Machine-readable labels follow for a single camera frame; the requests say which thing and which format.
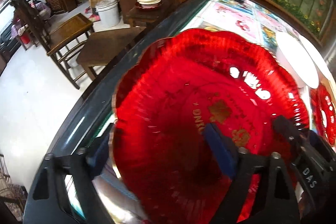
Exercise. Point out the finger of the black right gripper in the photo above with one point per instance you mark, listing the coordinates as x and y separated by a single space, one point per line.
313 159

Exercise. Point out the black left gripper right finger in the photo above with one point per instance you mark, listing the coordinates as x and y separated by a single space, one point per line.
260 191

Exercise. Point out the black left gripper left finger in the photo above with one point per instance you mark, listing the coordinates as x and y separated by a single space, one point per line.
48 200

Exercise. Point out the small red scalloped plate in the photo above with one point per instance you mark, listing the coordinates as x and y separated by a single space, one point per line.
323 113

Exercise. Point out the white foam bowl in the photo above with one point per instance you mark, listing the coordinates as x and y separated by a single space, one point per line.
294 58

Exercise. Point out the large red scalloped plate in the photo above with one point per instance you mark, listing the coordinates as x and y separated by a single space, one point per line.
164 103

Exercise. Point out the dark wooden stool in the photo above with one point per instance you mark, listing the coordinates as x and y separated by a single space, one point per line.
103 46

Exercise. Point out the colourful pink patterned tablecloth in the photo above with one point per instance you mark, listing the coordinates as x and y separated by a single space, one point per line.
248 20

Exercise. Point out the wooden chair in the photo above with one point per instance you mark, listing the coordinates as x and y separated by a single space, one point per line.
62 44

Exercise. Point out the white plastic bucket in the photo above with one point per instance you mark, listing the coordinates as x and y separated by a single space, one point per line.
108 12

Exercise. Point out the small dark side table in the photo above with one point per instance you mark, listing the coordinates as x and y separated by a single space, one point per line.
144 17

